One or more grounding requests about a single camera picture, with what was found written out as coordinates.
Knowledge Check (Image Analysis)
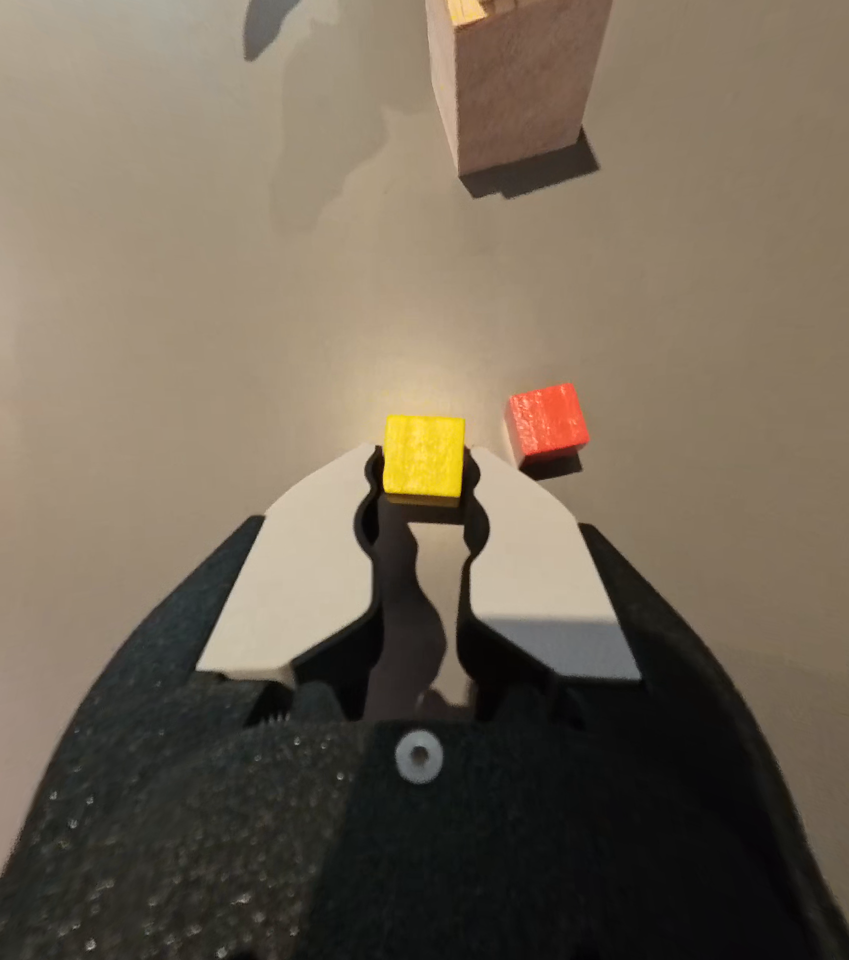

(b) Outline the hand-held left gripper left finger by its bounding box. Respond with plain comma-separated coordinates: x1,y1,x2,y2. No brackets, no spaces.
195,442,383,688

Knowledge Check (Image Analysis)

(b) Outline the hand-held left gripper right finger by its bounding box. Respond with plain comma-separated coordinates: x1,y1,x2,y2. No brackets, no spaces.
457,446,644,682

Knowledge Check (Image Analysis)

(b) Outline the red wooden cube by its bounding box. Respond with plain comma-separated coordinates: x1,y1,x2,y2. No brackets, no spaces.
504,383,591,471

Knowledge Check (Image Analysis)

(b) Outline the yellow wooden cube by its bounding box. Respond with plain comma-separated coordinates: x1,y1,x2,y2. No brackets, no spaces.
382,415,468,502

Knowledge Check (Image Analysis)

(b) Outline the stepped natural wooden block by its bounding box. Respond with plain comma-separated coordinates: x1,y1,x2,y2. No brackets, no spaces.
424,0,614,180

